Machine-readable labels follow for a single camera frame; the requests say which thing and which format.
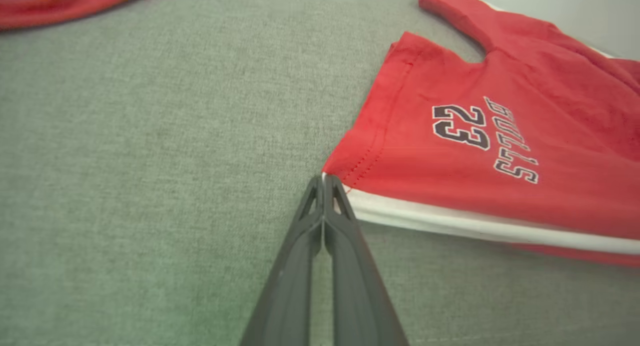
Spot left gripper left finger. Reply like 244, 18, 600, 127
240, 175, 325, 346

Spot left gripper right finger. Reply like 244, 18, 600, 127
324, 175, 411, 346

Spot red Bulls 23 shorts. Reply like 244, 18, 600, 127
321, 0, 640, 268

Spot red white-sleeved T-shirt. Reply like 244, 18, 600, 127
0, 0, 174, 31

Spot grey fabric sofa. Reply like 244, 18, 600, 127
0, 0, 640, 346

